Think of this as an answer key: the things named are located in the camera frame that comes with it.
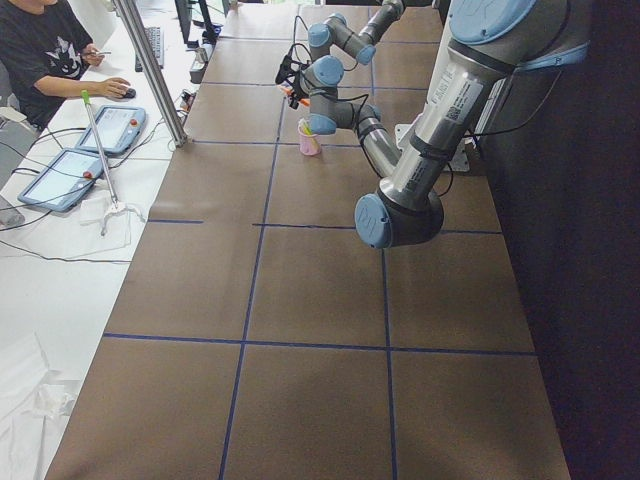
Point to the teach pendant near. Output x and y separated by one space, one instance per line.
64 181

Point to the pink mesh pen holder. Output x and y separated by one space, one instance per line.
309 145

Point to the black computer keyboard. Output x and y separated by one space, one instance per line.
155 39

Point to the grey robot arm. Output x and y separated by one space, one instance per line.
310 66
483 42

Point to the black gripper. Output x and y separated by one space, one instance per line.
299 86

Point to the metal reacher grabber tool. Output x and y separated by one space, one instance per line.
117 206

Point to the teach pendant far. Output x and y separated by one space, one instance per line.
119 126

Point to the white paper sheet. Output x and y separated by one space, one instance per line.
98 232

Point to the orange marker pen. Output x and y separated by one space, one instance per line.
295 96

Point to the person in black shirt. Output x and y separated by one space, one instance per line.
46 51

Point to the aluminium frame post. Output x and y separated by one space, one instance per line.
129 15

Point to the black computer mouse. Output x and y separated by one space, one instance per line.
129 94

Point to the white crumpled cloth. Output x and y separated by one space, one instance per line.
55 398

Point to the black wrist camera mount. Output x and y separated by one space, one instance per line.
287 71

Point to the teach pendant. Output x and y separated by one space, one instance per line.
64 181
119 126

